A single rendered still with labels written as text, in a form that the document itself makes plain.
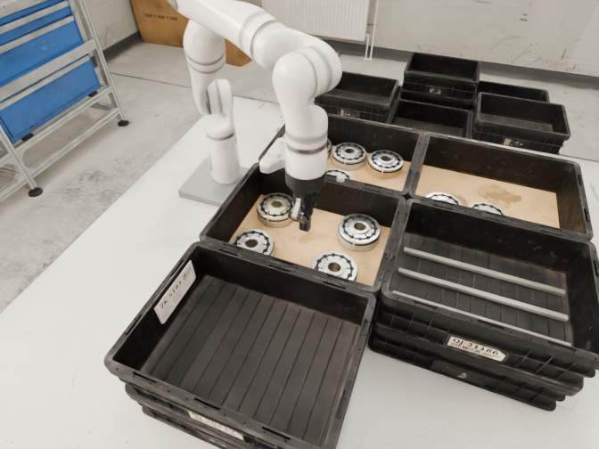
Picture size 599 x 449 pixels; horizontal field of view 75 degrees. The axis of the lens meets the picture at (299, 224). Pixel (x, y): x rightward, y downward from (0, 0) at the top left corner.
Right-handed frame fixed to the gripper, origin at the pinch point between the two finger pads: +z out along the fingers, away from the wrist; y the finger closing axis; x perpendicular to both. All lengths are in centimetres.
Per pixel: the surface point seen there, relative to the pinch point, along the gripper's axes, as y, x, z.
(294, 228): 11.4, 6.9, 15.0
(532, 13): 328, -71, 45
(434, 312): -8.1, -28.3, 5.4
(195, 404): -38.0, 3.7, 5.4
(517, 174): 50, -45, 11
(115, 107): 140, 195, 82
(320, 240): 9.6, -0.7, 15.0
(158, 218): 12, 52, 28
